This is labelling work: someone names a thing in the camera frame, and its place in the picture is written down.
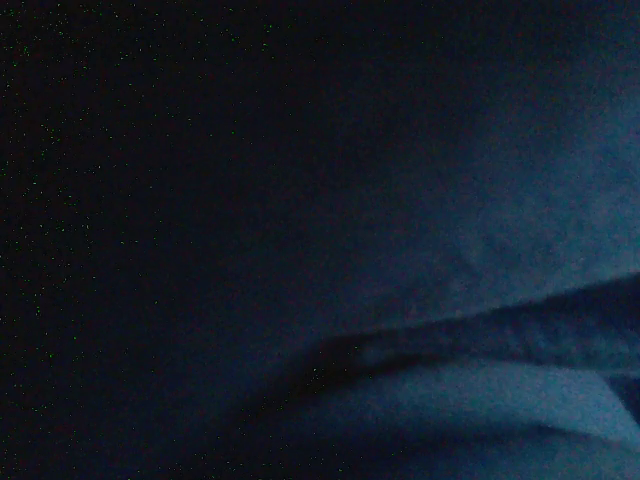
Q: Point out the blue t-shirt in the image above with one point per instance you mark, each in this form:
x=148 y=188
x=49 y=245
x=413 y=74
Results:
x=500 y=225

